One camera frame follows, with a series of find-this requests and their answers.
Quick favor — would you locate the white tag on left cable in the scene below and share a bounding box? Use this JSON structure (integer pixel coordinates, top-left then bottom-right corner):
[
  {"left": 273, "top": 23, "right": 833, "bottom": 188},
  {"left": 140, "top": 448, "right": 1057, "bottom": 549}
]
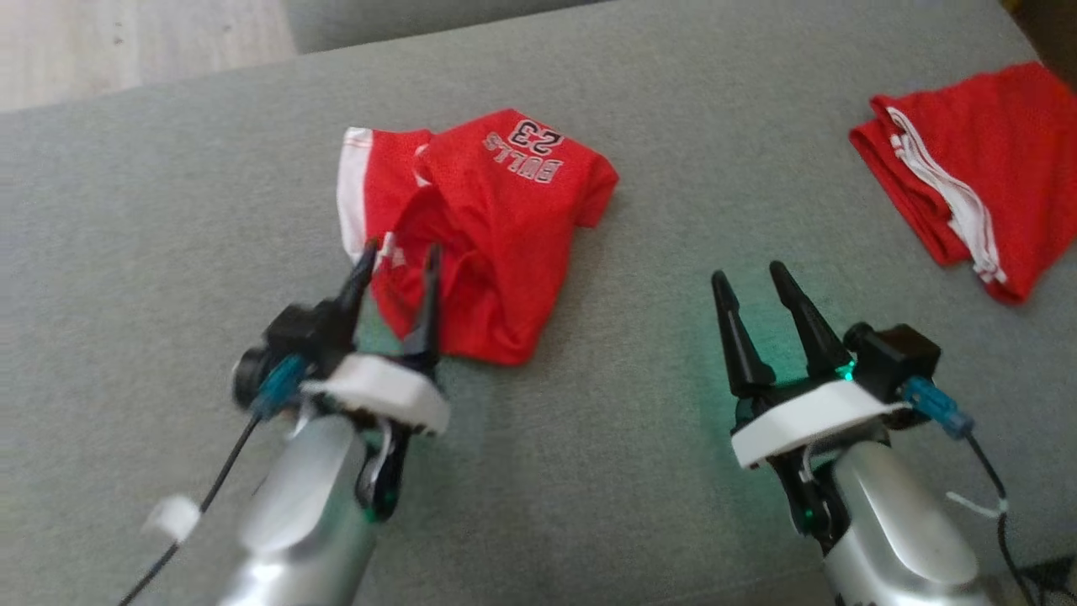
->
[{"left": 143, "top": 497, "right": 203, "bottom": 544}]

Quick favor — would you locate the red basketball jersey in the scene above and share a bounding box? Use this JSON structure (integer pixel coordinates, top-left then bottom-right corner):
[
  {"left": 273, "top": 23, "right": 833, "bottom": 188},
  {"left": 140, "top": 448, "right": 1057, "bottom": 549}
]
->
[{"left": 337, "top": 108, "right": 620, "bottom": 367}]

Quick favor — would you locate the red jersey with white trim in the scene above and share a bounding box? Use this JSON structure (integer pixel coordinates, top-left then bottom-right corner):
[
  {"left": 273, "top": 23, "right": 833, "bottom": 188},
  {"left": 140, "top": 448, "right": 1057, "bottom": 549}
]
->
[{"left": 848, "top": 61, "right": 1077, "bottom": 306}]

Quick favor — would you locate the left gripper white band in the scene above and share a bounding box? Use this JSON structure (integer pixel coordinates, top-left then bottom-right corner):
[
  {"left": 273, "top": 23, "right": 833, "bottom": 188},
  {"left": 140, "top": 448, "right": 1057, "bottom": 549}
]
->
[{"left": 301, "top": 240, "right": 452, "bottom": 523}]

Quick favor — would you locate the white tie on right cable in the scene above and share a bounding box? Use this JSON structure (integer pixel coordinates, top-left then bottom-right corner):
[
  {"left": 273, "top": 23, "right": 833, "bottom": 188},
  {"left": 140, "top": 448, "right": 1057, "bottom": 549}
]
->
[{"left": 947, "top": 492, "right": 1008, "bottom": 518}]

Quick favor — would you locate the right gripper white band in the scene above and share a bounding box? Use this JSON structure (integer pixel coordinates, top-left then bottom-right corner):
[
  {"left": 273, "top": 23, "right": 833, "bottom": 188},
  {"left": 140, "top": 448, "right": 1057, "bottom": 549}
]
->
[{"left": 711, "top": 261, "right": 911, "bottom": 550}]

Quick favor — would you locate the large grey sofa seat cushion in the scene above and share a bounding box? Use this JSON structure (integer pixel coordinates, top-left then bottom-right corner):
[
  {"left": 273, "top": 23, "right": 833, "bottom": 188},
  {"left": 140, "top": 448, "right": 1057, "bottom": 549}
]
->
[{"left": 0, "top": 0, "right": 1077, "bottom": 606}]

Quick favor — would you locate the grey sofa back cushion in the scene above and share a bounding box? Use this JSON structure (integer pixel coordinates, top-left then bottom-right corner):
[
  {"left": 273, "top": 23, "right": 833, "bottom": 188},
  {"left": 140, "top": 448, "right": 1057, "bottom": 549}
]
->
[{"left": 282, "top": 0, "right": 607, "bottom": 56}]

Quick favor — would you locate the left black cable blue connector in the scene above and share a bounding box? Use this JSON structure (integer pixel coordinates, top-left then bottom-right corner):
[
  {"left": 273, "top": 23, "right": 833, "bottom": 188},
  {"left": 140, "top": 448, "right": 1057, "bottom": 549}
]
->
[{"left": 118, "top": 353, "right": 308, "bottom": 606}]

